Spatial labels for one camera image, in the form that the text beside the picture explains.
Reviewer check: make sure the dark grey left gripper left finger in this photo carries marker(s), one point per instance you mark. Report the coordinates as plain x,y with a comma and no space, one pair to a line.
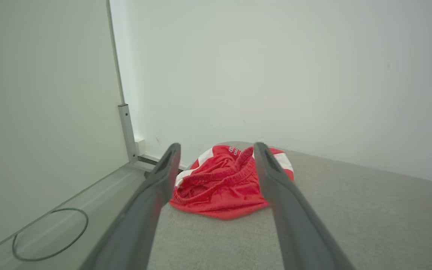
141,221

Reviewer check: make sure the grey metal partition stand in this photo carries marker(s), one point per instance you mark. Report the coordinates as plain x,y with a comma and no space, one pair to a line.
127,131

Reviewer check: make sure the small white wall box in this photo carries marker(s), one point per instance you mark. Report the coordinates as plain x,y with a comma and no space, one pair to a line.
140,146

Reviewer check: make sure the white partition panel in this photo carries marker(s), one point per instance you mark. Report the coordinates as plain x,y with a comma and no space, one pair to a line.
43,112

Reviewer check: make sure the white black wall baseboard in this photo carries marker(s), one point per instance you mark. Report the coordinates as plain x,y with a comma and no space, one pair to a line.
148,159

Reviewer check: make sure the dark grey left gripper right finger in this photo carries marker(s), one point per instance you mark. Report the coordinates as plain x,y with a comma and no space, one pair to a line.
298,232

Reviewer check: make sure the red white basketball shorts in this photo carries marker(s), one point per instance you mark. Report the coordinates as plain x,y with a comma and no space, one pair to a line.
219,187

